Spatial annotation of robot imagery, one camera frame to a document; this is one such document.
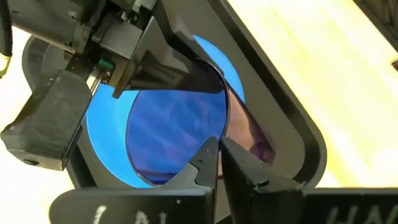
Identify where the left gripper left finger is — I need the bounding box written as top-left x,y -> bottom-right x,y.
49,136 -> 220,224

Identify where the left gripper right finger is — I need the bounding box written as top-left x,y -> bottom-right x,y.
219,136 -> 398,224

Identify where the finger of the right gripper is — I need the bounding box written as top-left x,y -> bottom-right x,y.
0,68 -> 93,172
112,16 -> 227,99

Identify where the purple translucent cup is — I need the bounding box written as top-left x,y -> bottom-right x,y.
125,58 -> 277,188

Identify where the blue round plate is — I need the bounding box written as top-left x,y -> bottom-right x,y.
85,34 -> 246,189

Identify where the black plastic tray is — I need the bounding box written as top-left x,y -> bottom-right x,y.
21,0 -> 328,191

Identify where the yellow tag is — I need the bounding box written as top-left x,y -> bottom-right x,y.
0,53 -> 12,79

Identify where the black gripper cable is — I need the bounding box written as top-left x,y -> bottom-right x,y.
0,0 -> 14,57

